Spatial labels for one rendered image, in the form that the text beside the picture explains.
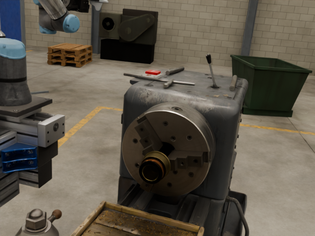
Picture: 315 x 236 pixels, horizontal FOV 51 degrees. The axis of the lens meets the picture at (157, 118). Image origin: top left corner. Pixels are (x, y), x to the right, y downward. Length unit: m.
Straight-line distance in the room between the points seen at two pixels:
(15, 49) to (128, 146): 0.54
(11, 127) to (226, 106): 0.80
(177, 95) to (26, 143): 0.60
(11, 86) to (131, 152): 0.51
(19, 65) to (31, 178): 0.44
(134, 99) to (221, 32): 9.77
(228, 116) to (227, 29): 9.82
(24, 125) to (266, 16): 10.18
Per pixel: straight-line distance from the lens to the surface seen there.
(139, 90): 1.30
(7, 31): 6.45
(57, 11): 1.46
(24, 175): 1.42
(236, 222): 1.85
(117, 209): 1.18
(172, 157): 1.07
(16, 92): 1.35
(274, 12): 11.16
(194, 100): 1.24
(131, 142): 1.17
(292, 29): 11.28
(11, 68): 1.33
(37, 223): 0.66
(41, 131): 1.29
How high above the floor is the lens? 1.55
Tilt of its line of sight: 18 degrees down
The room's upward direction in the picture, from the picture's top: 5 degrees clockwise
